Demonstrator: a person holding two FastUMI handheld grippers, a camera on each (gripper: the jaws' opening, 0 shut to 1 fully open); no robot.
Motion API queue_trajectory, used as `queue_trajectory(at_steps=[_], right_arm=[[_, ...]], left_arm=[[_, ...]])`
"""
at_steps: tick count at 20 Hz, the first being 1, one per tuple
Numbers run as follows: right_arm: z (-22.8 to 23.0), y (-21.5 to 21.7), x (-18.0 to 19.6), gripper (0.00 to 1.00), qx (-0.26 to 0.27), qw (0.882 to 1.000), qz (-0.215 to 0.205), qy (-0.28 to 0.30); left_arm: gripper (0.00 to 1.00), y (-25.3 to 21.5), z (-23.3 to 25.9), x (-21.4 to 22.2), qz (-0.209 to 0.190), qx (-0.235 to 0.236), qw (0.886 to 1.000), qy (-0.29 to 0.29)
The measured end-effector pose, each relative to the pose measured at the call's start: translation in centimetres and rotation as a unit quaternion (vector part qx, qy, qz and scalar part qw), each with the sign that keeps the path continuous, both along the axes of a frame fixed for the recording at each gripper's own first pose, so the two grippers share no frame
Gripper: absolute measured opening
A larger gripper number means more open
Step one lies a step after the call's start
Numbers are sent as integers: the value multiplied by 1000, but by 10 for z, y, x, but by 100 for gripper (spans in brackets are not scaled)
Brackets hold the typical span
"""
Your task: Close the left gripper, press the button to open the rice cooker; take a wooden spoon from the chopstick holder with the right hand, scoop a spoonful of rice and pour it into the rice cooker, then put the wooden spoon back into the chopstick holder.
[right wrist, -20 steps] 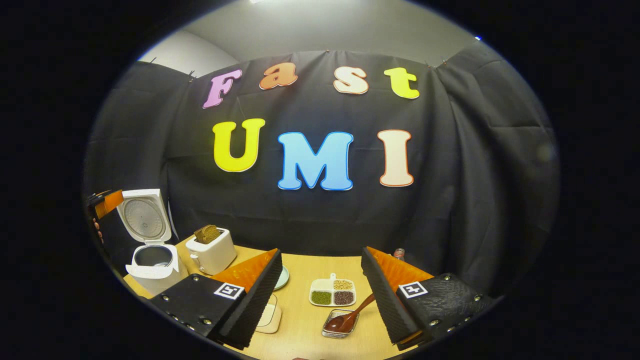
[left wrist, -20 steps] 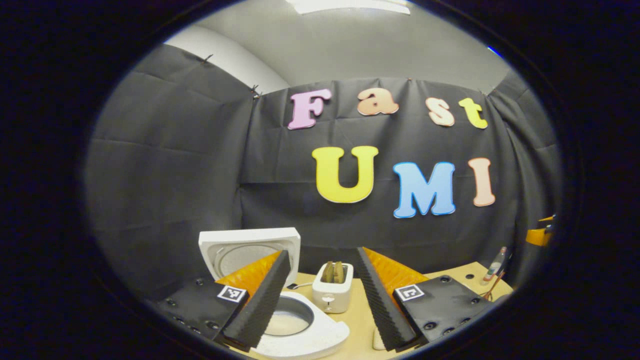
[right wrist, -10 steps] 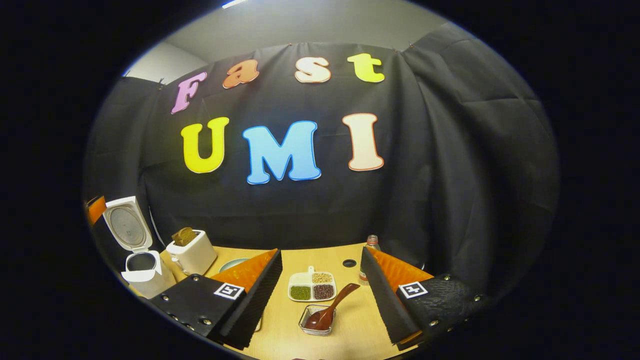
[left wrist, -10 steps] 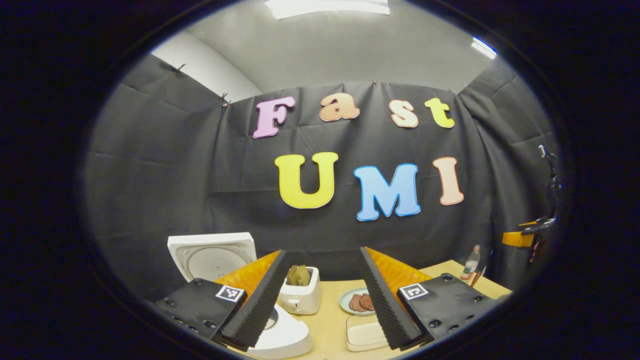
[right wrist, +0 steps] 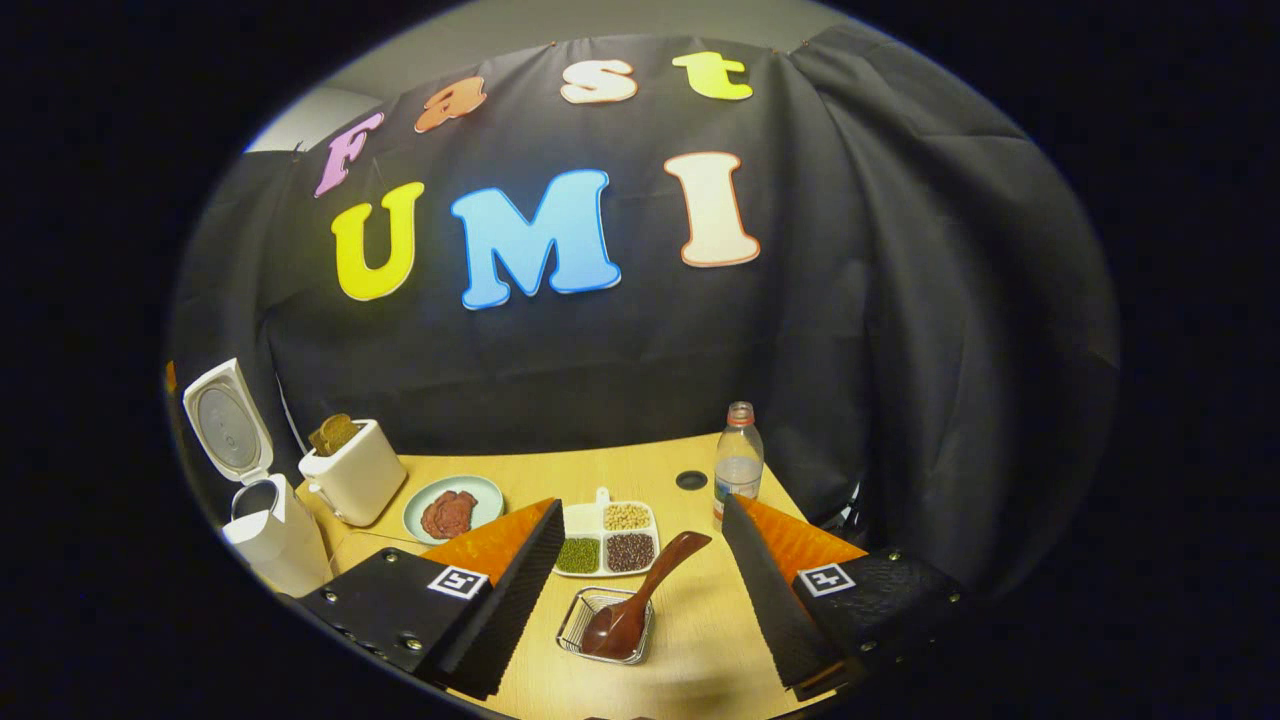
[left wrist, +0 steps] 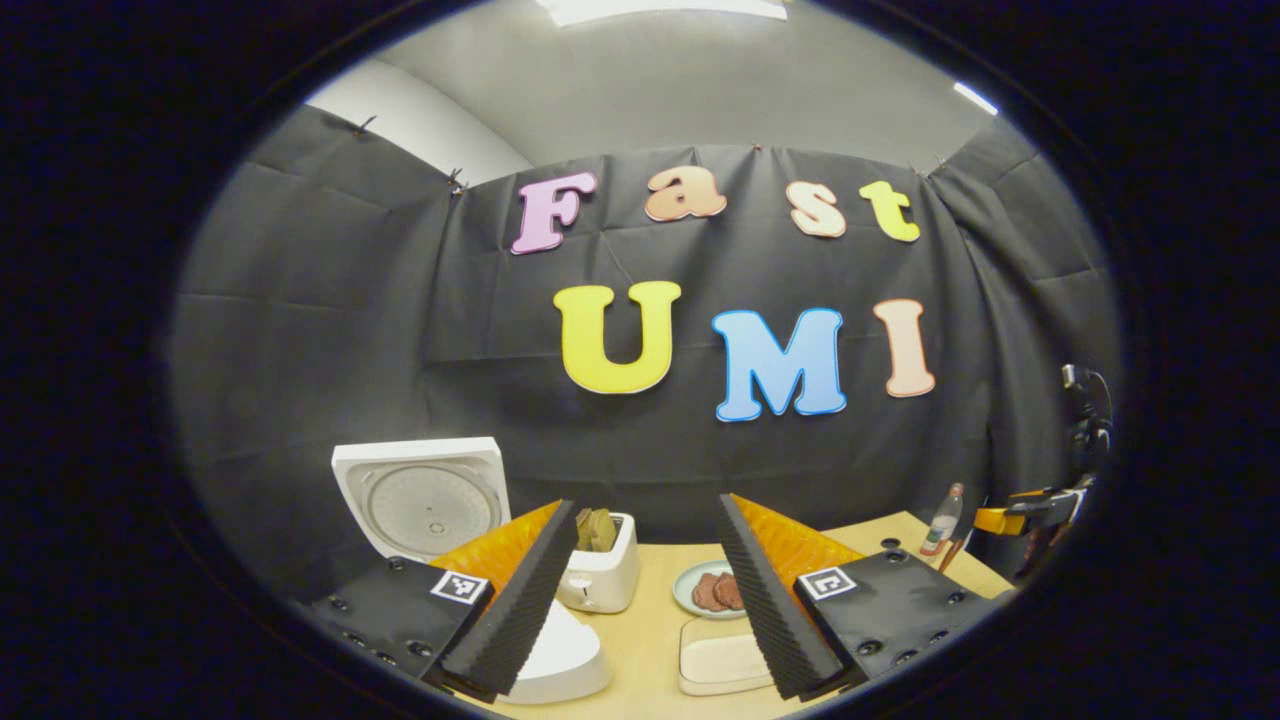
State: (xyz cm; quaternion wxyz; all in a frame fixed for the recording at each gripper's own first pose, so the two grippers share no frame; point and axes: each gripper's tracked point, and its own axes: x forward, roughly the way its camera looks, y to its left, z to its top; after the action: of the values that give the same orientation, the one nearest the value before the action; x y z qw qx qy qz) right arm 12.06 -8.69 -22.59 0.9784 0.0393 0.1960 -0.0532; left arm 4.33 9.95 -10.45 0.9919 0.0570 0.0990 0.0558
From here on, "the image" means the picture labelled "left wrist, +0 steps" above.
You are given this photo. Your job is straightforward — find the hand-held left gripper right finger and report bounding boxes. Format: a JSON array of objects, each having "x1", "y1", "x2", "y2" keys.
[{"x1": 716, "y1": 493, "x2": 1006, "y2": 701}]

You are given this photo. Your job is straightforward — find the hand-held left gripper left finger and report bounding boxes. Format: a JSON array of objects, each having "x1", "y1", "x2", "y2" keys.
[{"x1": 308, "y1": 500, "x2": 581, "y2": 704}]

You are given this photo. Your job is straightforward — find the white rice cooker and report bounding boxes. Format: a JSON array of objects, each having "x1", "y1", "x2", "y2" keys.
[{"x1": 331, "y1": 436, "x2": 612, "y2": 705}]

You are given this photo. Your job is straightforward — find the clear plastic bottle red label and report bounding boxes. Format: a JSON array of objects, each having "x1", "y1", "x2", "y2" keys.
[{"x1": 919, "y1": 482, "x2": 967, "y2": 558}]

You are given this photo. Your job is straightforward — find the beige tray with clear lid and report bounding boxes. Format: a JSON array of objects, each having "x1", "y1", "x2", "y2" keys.
[{"x1": 677, "y1": 619, "x2": 777, "y2": 697}]

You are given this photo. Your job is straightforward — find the pale blue round plate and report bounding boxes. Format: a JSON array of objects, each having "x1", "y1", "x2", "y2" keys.
[{"x1": 671, "y1": 559, "x2": 747, "y2": 622}]

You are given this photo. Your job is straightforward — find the white toaster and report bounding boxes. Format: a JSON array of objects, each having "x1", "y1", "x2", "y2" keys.
[{"x1": 556, "y1": 512, "x2": 642, "y2": 615}]

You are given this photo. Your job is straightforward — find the toasted bread slices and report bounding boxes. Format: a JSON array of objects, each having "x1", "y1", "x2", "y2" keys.
[{"x1": 574, "y1": 506, "x2": 619, "y2": 554}]

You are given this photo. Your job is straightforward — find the black backdrop cloth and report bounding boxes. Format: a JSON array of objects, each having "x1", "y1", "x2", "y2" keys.
[{"x1": 170, "y1": 105, "x2": 1123, "y2": 601}]

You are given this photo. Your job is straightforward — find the large ceiling light panel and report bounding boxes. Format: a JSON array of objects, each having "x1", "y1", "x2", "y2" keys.
[{"x1": 538, "y1": 0, "x2": 790, "y2": 27}]

